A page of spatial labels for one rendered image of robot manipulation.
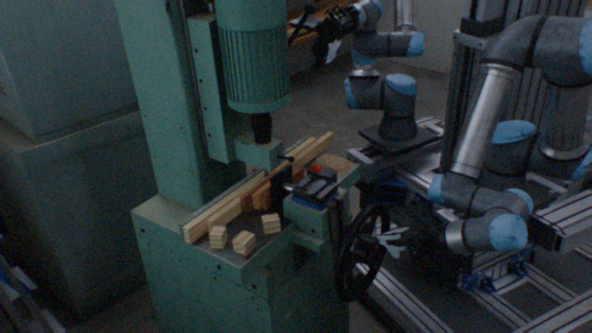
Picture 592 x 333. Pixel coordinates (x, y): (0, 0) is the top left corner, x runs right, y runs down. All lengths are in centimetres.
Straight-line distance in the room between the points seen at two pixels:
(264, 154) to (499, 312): 119
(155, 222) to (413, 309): 106
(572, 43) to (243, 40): 72
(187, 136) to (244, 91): 29
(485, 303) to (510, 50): 118
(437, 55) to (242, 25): 383
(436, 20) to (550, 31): 365
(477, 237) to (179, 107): 87
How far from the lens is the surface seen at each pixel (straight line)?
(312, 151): 172
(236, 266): 133
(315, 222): 140
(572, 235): 183
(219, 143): 153
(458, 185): 130
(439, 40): 497
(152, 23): 148
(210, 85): 146
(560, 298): 236
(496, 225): 118
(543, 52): 132
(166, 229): 168
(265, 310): 154
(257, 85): 134
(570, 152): 160
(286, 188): 149
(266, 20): 129
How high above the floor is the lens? 177
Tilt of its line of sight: 31 degrees down
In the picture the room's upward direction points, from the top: 3 degrees counter-clockwise
